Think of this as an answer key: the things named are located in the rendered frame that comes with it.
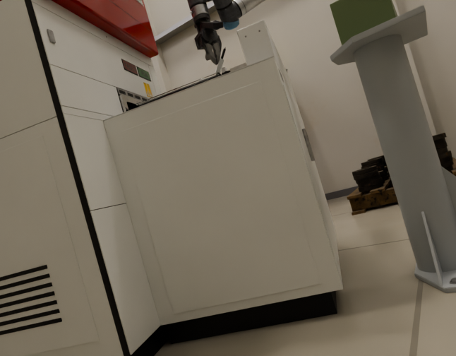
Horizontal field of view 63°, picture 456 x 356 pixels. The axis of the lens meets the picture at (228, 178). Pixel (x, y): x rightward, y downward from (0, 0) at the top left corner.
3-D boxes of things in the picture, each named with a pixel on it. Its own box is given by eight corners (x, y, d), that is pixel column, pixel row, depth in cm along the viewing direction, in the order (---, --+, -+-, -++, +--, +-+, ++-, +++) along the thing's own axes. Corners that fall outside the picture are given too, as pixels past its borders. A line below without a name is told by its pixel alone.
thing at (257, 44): (248, 70, 121) (236, 30, 122) (272, 98, 174) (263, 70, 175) (276, 60, 119) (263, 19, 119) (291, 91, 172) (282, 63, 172)
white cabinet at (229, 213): (166, 349, 127) (102, 121, 129) (234, 269, 220) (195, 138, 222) (356, 315, 110) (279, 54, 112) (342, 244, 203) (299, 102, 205)
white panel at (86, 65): (56, 116, 111) (21, -11, 112) (168, 134, 189) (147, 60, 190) (65, 112, 110) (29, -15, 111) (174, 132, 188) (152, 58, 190)
